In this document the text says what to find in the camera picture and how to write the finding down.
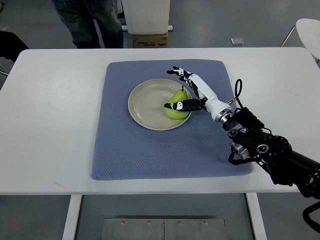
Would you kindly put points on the left white table leg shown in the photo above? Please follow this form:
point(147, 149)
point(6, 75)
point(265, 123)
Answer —
point(71, 222)

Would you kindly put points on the white table leg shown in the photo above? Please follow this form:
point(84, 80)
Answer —
point(71, 222)
point(256, 218)

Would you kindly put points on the blue woven table mat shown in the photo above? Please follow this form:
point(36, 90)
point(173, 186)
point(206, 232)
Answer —
point(125, 150)

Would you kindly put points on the brown cardboard box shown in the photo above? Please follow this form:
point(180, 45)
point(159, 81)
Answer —
point(147, 41)

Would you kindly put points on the white round chair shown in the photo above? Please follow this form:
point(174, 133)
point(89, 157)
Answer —
point(308, 31)

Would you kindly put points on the beige round plate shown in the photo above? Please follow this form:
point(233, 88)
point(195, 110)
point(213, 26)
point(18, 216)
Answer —
point(146, 104)

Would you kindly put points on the black object at left edge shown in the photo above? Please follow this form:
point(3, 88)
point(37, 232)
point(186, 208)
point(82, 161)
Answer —
point(11, 45)

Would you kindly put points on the right white table leg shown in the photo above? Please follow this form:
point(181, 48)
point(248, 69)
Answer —
point(256, 218)

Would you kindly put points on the white cabinet with base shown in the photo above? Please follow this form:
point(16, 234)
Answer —
point(144, 17)

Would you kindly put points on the grey metal floor plate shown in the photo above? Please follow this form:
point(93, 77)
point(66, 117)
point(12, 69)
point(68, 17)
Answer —
point(164, 229)

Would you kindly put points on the person legs in jeans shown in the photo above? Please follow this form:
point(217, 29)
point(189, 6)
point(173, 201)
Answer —
point(80, 16)

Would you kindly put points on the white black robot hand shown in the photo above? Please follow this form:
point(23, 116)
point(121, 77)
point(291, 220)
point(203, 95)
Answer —
point(206, 97)

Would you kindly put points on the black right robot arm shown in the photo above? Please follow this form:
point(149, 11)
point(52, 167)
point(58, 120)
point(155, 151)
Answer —
point(252, 142)

